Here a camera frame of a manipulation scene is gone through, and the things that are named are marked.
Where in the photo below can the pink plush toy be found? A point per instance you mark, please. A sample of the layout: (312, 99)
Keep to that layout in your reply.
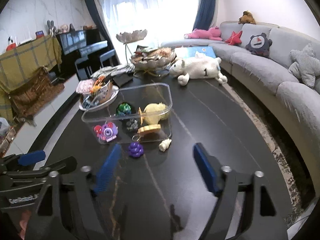
(213, 33)

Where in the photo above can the dark gear-shaped cushion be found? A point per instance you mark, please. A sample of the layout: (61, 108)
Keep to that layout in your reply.
(259, 45)

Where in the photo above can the purple Spider-Man toy camera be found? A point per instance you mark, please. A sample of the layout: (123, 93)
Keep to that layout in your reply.
(106, 133)

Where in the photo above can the clear plastic storage bin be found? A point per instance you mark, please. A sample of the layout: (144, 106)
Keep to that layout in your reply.
(138, 96)

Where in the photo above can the brown patterned throw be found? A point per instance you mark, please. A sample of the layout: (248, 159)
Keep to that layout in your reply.
(28, 99)

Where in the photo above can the white plate with clutter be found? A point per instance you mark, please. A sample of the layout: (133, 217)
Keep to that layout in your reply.
(96, 94)

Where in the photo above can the dark blue curtain right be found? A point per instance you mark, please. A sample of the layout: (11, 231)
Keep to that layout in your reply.
(205, 14)

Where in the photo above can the red star plush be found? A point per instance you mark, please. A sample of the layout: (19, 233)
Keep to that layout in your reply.
(235, 39)

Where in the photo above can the yellow plaid blanket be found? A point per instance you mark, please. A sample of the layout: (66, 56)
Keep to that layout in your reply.
(20, 64)

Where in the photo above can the white sheep plush toy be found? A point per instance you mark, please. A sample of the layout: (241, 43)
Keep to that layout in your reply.
(199, 66)

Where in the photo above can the black green galaxy ball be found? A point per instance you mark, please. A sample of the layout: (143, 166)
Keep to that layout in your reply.
(125, 108)

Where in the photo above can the dark blue curtain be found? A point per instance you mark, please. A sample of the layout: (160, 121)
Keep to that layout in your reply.
(205, 14)
(96, 12)

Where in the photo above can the piano bench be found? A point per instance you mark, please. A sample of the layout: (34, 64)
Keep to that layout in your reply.
(91, 63)

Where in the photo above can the silver lotus fruit stand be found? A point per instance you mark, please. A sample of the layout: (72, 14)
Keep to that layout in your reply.
(154, 61)

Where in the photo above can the black brick toy car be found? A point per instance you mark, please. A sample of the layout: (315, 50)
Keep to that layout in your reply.
(131, 125)

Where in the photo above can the purple grape toy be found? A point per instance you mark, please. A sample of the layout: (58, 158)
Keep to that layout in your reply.
(135, 150)

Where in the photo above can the cream cookie sheep keychain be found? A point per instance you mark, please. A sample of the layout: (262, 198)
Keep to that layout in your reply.
(145, 130)

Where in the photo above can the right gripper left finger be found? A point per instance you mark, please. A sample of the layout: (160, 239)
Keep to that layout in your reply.
(90, 219)

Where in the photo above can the grey star cushion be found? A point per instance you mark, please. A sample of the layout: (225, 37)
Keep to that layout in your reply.
(305, 66)

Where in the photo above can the dark blue curtain left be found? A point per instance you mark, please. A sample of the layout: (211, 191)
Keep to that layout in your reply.
(96, 12)

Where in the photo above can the brown teddy bear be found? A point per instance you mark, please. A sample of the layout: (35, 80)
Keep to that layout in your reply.
(247, 17)

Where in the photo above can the blue picture book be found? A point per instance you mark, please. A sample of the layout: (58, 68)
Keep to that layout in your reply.
(185, 52)

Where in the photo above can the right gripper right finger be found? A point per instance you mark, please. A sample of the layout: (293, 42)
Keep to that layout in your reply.
(221, 182)

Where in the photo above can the black upright piano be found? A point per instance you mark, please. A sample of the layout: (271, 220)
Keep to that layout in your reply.
(77, 44)

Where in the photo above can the grey curved sofa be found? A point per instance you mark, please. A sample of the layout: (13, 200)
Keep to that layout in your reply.
(295, 105)

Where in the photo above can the yellow chick plush toy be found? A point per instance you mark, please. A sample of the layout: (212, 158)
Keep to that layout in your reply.
(153, 113)

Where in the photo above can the small cream pig figurine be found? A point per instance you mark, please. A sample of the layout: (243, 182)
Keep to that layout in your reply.
(164, 145)

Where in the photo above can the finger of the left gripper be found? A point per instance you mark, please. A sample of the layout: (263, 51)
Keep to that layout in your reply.
(31, 158)

